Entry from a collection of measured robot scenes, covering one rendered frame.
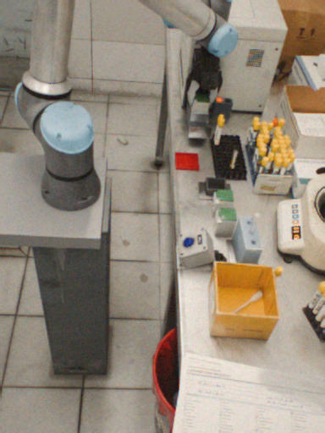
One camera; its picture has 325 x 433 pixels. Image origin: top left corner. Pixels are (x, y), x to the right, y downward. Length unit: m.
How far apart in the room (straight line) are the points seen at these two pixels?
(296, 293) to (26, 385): 1.16
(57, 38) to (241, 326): 0.73
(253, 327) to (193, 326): 0.13
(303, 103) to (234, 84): 0.22
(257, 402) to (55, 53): 0.85
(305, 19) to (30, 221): 1.25
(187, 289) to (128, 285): 1.06
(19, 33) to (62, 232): 1.97
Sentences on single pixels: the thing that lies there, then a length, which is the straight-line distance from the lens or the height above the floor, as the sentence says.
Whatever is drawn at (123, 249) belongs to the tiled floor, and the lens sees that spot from 2.32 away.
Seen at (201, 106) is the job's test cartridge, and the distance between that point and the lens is 1.52.
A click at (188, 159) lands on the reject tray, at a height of 0.88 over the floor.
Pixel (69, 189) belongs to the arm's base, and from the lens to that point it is 1.21.
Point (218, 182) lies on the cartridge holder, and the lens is 1.38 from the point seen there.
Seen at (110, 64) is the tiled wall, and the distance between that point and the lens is 3.12.
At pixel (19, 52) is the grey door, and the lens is 3.09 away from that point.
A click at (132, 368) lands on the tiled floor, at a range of 2.02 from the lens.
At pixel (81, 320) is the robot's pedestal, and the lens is 1.64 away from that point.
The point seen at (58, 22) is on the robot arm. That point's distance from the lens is 1.14.
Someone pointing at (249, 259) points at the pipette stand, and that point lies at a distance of 1.17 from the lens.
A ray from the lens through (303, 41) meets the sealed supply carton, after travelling 2.02.
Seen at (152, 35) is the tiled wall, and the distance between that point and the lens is 3.01.
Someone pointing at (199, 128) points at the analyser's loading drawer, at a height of 0.93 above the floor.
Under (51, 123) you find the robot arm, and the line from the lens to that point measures 1.13.
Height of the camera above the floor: 1.84
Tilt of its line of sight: 49 degrees down
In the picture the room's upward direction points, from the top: 8 degrees clockwise
